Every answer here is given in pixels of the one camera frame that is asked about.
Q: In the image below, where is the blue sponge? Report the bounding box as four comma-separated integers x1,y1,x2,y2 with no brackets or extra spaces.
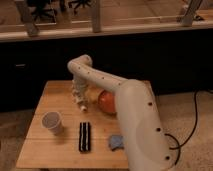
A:
109,135,124,151

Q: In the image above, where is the grey paper cup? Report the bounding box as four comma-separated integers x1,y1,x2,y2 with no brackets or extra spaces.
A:
41,111,63,135

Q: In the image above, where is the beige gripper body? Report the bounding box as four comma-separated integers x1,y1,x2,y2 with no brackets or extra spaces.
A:
72,78,88,100

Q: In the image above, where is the black office chair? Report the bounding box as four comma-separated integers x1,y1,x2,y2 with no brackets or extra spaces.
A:
68,0,91,14
27,0,57,22

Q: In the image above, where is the black white striped cloth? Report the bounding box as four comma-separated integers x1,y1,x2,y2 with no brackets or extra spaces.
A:
79,122,91,152

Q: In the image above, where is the white labelled bottle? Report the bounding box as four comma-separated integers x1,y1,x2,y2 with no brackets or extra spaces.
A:
72,89,88,112

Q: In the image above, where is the orange ceramic bowl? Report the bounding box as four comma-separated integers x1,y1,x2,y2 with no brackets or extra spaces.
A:
98,90,116,114

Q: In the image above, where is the black power cable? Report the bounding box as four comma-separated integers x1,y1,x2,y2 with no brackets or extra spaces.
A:
163,89,200,168

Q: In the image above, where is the wooden table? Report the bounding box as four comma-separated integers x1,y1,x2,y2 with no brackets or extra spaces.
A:
16,81,128,169

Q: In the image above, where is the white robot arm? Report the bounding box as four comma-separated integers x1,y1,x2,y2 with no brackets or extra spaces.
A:
67,55,175,171

